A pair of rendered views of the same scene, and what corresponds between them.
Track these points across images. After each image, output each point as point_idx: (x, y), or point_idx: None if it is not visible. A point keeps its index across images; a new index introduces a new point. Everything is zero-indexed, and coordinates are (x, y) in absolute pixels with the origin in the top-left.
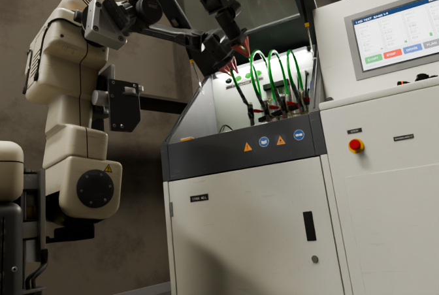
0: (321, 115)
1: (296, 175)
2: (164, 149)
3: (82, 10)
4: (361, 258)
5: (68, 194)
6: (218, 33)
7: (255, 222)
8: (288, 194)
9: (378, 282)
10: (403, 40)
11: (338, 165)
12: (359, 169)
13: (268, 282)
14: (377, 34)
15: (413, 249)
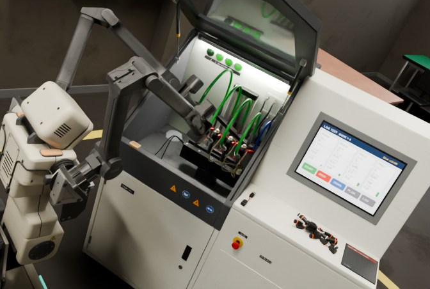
0: (230, 211)
1: (194, 226)
2: None
3: (54, 142)
4: (203, 284)
5: (22, 257)
6: (196, 88)
7: (157, 227)
8: (183, 231)
9: None
10: (338, 172)
11: (221, 242)
12: (231, 252)
13: (150, 256)
14: (328, 151)
15: None
